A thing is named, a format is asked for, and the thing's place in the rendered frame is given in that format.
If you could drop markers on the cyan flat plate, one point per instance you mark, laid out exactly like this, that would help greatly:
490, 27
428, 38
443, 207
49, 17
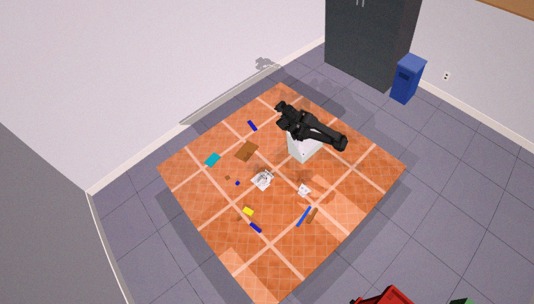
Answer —
212, 159

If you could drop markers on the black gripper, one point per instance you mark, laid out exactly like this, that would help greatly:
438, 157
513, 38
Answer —
279, 107

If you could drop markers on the tan flat rectangular plate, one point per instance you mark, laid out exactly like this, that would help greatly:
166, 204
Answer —
246, 151

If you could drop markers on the yellow block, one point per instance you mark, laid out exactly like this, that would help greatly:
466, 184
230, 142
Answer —
248, 211

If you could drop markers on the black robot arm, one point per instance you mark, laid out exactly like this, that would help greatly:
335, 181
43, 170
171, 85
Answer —
309, 121

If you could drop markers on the orange-brown rectangular block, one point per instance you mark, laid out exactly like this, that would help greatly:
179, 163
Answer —
312, 215

